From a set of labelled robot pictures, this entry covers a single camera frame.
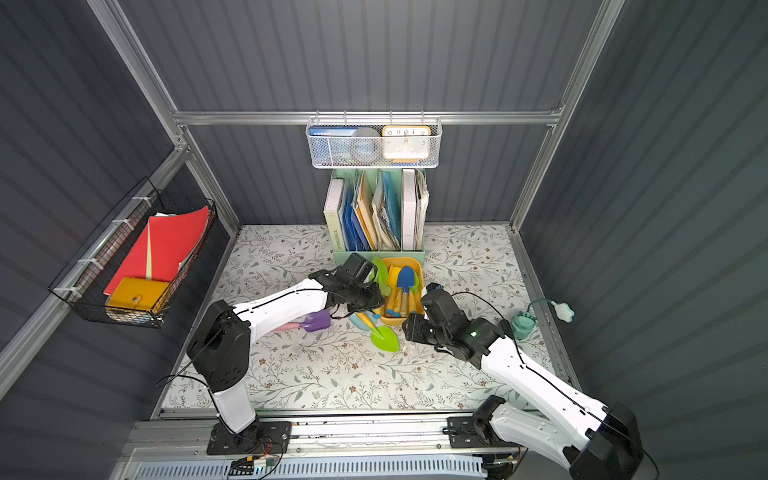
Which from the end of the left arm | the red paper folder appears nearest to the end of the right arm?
the end of the left arm

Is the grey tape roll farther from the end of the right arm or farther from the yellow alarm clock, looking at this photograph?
the end of the right arm

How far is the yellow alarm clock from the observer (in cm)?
89

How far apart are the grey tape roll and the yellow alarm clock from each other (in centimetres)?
3

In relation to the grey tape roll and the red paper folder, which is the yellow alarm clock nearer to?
the grey tape roll

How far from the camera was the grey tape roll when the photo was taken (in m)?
0.87
